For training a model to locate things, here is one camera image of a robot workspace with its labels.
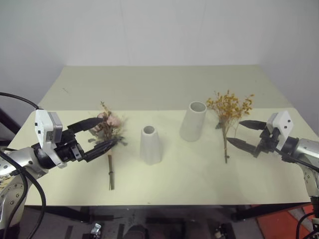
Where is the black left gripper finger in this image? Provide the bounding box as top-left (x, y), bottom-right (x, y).
top-left (66, 117), bottom-right (104, 135)
top-left (83, 138), bottom-right (118, 162)

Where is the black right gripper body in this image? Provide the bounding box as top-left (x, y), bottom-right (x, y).
top-left (253, 123), bottom-right (281, 158)

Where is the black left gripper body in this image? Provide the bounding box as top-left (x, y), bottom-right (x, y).
top-left (53, 128), bottom-right (86, 164)

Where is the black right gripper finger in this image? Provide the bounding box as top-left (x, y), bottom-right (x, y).
top-left (238, 119), bottom-right (267, 130)
top-left (227, 137), bottom-right (258, 157)

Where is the small white vase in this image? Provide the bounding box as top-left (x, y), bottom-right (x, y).
top-left (139, 125), bottom-right (164, 166)

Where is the large white vase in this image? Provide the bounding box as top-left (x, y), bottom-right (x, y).
top-left (179, 101), bottom-right (208, 143)

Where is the pink dried flower bouquet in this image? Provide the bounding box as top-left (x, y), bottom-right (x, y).
top-left (87, 100), bottom-right (129, 192)

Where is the yellow dried flower bouquet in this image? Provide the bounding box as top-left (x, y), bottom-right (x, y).
top-left (206, 90), bottom-right (256, 164)

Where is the small metal caster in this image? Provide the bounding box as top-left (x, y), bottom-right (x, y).
top-left (90, 222), bottom-right (102, 235)

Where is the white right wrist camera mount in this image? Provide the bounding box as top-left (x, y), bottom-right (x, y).
top-left (266, 110), bottom-right (294, 153)

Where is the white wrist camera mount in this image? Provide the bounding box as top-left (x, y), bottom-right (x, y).
top-left (34, 109), bottom-right (68, 168)
top-left (266, 110), bottom-right (294, 153)

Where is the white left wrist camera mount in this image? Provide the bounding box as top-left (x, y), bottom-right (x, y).
top-left (34, 109), bottom-right (68, 168)

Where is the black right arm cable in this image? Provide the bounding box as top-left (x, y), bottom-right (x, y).
top-left (280, 152), bottom-right (319, 173)

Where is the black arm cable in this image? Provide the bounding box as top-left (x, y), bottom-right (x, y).
top-left (0, 148), bottom-right (47, 239)
top-left (280, 152), bottom-right (319, 173)
top-left (0, 92), bottom-right (41, 111)

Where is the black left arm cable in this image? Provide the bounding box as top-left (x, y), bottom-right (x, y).
top-left (0, 92), bottom-right (41, 111)
top-left (0, 148), bottom-right (47, 239)

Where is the black table frame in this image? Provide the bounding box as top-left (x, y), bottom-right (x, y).
top-left (44, 203), bottom-right (314, 223)

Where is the black thin cable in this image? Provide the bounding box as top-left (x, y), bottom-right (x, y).
top-left (296, 211), bottom-right (319, 239)

